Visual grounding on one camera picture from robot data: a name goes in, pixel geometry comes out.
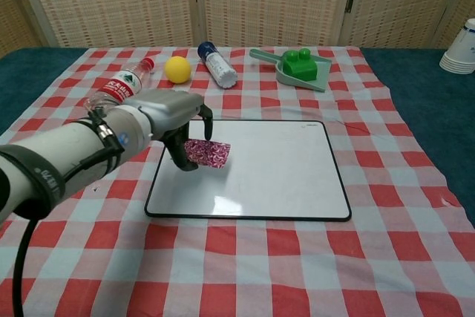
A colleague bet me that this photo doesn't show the white board black frame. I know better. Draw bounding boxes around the white board black frame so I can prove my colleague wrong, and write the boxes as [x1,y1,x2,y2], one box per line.
[143,119,353,222]

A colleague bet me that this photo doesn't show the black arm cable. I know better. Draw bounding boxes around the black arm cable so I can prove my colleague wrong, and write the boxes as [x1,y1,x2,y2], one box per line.
[12,107,125,317]

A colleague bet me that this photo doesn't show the red checkered tablecloth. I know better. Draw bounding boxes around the red checkered tablecloth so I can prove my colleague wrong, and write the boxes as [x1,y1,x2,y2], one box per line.
[0,46,475,317]

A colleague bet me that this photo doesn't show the yellow ball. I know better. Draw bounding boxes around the yellow ball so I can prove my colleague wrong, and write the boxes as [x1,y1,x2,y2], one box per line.
[164,56,192,85]

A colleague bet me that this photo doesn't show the red label water bottle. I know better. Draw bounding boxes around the red label water bottle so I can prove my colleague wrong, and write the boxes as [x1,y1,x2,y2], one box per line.
[85,56,156,114]

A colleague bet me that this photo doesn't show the stack of white paper cups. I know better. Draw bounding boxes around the stack of white paper cups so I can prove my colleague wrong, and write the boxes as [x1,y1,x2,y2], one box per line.
[439,18,475,75]

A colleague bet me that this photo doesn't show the white bottle blue cap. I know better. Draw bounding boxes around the white bottle blue cap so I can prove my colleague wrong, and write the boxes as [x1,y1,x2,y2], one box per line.
[197,42,238,90]

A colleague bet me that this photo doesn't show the light green dustpan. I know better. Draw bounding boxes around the light green dustpan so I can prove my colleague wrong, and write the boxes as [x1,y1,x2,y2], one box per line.
[249,48,332,94]

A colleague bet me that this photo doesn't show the green toy building block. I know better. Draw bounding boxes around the green toy building block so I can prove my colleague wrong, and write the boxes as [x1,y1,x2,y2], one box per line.
[282,48,318,82]

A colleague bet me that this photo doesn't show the woven folding screen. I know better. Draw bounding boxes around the woven folding screen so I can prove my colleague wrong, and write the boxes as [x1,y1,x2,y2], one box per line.
[0,0,475,59]

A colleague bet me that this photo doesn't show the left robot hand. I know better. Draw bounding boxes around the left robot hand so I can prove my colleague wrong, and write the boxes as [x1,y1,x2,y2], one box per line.
[128,88,214,171]

